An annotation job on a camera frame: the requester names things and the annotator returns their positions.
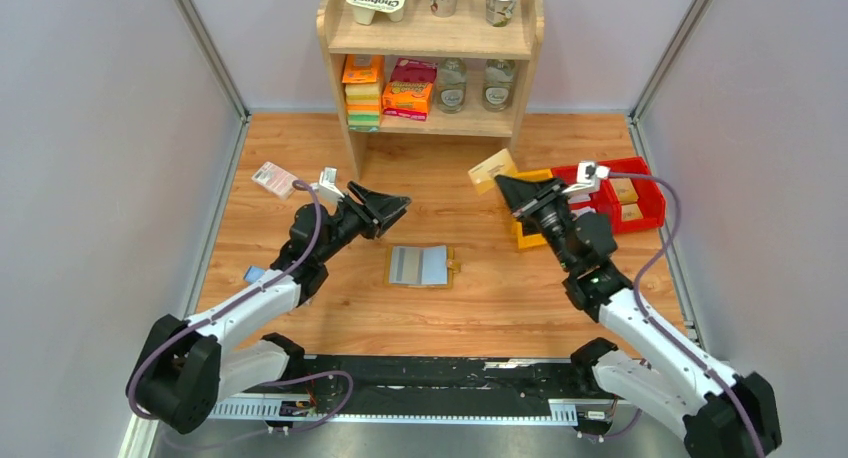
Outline right glass bottle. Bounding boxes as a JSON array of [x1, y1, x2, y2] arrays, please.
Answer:
[[482, 59, 516, 112]]

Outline left glass bottle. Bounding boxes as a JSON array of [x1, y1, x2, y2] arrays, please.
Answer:
[[435, 58, 467, 114]]

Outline glass bottle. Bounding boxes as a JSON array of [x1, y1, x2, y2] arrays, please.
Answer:
[[482, 59, 516, 112], [435, 58, 467, 114]]

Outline pink white card pack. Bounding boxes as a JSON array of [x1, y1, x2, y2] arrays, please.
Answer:
[[251, 161, 297, 200]]

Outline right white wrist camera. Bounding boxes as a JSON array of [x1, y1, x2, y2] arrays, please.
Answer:
[[563, 161, 610, 197]]

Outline blue small box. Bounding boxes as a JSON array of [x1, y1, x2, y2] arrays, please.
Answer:
[[243, 266, 266, 284]]

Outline yellow plastic bin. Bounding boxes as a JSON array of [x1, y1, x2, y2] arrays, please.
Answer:
[[511, 169, 553, 250]]

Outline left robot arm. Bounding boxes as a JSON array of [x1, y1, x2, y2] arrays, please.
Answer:
[[125, 180, 412, 434]]

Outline stack of coloured sponges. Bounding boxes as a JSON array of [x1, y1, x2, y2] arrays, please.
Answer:
[[341, 54, 385, 131]]

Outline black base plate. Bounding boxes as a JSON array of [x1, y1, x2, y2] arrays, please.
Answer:
[[280, 355, 614, 418]]

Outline orange pink snack box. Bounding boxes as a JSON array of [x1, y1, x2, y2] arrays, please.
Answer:
[[381, 58, 437, 122]]

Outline aluminium rail frame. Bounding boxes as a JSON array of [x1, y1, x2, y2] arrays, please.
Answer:
[[117, 352, 763, 458]]

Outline right red plastic bin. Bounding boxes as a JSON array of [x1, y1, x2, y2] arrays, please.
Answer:
[[599, 177, 666, 234]]

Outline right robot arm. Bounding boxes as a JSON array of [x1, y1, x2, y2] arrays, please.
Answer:
[[495, 175, 782, 457]]

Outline wooden shelf unit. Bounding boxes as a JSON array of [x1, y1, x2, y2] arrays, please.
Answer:
[[316, 0, 545, 178]]

